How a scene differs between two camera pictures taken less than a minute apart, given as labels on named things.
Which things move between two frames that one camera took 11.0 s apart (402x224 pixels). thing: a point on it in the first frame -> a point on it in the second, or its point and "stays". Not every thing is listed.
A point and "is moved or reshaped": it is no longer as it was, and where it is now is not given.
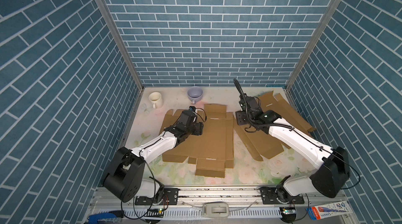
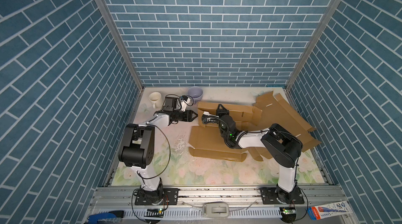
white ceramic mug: [156, 98] stays
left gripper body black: [194, 129] -> [179, 115]
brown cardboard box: [212, 152] is moved or reshaped
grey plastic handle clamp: [215, 210] stays
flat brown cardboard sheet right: [279, 105] stays
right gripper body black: [242, 119] -> [222, 117]
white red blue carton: [317, 212] stays
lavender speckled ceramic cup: [194, 93] stays
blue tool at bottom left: [115, 216] stays
